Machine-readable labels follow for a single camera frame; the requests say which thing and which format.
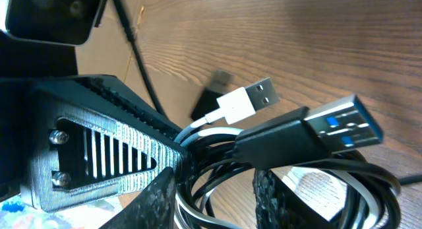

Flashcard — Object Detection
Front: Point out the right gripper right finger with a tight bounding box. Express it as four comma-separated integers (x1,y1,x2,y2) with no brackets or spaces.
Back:
253,170,333,229

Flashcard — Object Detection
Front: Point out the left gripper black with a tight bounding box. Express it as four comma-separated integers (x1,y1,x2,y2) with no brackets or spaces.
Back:
1,33,187,212

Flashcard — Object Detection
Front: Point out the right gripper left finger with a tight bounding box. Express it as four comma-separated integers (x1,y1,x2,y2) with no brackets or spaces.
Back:
101,167,176,229

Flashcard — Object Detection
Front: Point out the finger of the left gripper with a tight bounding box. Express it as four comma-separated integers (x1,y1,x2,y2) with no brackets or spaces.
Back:
29,75,180,137

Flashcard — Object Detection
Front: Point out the black USB cable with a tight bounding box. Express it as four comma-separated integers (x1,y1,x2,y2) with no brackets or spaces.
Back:
174,69,403,229

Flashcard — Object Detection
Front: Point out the white USB cable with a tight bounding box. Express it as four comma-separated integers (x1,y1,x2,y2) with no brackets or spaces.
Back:
173,77,380,229

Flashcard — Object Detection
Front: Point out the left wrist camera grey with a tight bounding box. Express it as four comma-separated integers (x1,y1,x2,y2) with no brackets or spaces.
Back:
1,0,107,46

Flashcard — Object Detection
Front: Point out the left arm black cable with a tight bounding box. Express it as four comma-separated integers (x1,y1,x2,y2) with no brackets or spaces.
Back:
108,0,169,119

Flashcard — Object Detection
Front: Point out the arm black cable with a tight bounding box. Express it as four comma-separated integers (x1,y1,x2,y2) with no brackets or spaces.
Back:
397,174,422,186
108,0,169,119

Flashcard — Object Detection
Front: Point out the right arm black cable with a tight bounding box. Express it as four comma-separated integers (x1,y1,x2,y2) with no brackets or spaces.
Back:
397,174,422,186

